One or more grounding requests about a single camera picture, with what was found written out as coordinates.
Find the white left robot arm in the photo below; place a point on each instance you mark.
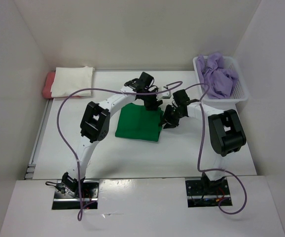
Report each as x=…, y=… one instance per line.
x=95, y=125

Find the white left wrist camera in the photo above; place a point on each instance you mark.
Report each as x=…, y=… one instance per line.
x=164, y=95

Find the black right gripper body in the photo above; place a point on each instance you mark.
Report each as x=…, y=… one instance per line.
x=172, y=115

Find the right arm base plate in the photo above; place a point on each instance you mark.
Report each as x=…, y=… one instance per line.
x=200, y=196

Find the cream white t shirt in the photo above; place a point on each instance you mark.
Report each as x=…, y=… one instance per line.
x=84, y=73

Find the purple t shirt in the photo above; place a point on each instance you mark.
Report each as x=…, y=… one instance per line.
x=212, y=72

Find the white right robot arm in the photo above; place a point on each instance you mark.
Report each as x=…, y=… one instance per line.
x=223, y=128

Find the white plastic basket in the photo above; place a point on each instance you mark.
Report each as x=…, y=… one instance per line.
x=240, y=92

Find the red t shirt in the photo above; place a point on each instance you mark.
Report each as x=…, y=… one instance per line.
x=47, y=86

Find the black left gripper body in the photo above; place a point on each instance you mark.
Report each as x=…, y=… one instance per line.
x=150, y=101

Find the green t shirt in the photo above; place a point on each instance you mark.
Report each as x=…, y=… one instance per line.
x=136, y=122

